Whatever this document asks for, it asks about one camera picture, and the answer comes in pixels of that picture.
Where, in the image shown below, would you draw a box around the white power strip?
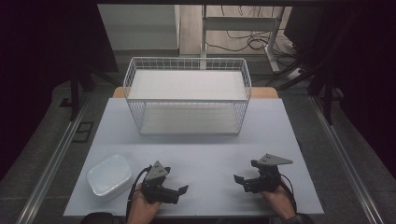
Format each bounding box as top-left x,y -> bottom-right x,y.
285,66 -> 305,82

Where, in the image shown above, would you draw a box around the white metal desk frame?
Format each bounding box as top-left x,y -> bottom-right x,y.
200,4 -> 287,75

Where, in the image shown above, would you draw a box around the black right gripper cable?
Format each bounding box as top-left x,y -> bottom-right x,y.
279,173 -> 299,216

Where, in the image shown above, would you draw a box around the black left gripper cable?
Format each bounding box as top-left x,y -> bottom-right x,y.
125,165 -> 153,222

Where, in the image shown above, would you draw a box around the person's right hand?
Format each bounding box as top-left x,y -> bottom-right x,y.
259,185 -> 297,222

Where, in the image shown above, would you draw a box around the person's dark clothing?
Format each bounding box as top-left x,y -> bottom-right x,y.
79,212 -> 127,224

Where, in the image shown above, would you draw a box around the black metal stand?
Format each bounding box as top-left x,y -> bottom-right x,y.
59,60 -> 120,123
276,59 -> 345,126

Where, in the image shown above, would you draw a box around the white wire two-tier rack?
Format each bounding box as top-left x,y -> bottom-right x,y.
122,56 -> 252,136

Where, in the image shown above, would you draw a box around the black floor cables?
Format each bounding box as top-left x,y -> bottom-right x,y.
205,5 -> 309,88

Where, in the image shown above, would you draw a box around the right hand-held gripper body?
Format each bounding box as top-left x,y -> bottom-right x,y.
248,153 -> 294,193

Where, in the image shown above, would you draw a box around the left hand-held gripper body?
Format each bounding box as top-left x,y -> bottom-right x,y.
141,160 -> 177,205

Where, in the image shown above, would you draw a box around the metal floor rail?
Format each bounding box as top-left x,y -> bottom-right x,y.
15,92 -> 92,224
307,94 -> 385,224

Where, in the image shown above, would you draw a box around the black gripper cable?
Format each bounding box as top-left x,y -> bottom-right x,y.
279,173 -> 299,216
125,165 -> 153,222

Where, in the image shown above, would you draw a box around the person's left hand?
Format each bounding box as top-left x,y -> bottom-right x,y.
126,182 -> 163,224

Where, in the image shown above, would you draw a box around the white plastic lidded container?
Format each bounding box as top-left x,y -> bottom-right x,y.
85,153 -> 134,202

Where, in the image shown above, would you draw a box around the wooden table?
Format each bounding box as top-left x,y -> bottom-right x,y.
111,86 -> 280,100

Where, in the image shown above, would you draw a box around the black floor bracket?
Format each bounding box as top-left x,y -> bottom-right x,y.
71,120 -> 95,145

